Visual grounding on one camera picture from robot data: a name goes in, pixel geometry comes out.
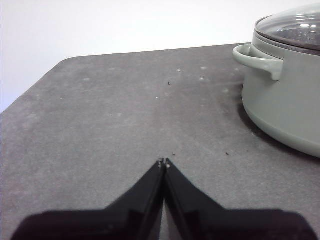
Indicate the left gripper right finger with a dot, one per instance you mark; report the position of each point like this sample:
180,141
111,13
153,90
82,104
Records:
200,220

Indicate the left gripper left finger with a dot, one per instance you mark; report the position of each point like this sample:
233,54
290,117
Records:
135,215

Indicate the sage green electric steamer pot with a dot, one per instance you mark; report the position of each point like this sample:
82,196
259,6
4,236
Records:
287,105

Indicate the glass lid with green knob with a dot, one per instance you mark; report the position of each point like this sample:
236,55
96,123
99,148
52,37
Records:
287,25

